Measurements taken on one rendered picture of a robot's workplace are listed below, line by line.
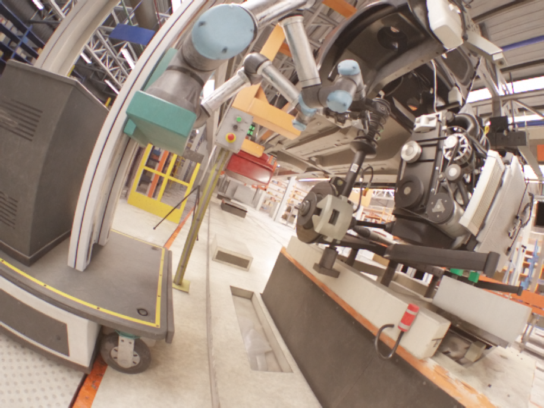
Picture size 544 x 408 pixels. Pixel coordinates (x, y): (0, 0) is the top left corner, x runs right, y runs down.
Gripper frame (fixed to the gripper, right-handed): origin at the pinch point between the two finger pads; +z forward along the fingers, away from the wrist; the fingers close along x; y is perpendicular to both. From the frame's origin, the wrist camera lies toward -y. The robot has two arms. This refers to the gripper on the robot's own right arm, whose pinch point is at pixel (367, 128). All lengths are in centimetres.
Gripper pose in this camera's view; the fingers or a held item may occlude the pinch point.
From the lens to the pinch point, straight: 105.9
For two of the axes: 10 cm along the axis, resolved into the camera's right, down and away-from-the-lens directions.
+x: -3.5, 9.2, -1.8
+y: -8.2, -2.1, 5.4
